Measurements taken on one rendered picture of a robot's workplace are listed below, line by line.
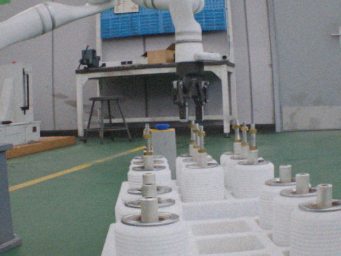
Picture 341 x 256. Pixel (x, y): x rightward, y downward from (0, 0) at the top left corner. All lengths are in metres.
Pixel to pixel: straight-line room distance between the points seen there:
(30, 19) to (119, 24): 4.96
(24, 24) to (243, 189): 0.76
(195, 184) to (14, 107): 3.83
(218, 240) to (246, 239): 0.05
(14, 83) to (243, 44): 2.69
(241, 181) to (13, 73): 3.89
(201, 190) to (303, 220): 0.54
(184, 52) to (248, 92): 4.82
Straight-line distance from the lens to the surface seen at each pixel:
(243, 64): 6.28
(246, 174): 1.24
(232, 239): 0.91
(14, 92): 4.96
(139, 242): 0.68
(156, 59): 5.97
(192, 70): 1.46
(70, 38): 6.87
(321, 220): 0.71
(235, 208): 1.21
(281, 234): 0.85
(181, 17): 1.47
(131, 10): 6.48
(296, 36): 6.26
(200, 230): 1.02
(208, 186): 1.23
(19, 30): 1.57
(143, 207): 0.71
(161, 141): 1.63
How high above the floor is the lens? 0.40
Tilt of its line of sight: 3 degrees down
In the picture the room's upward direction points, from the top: 2 degrees counter-clockwise
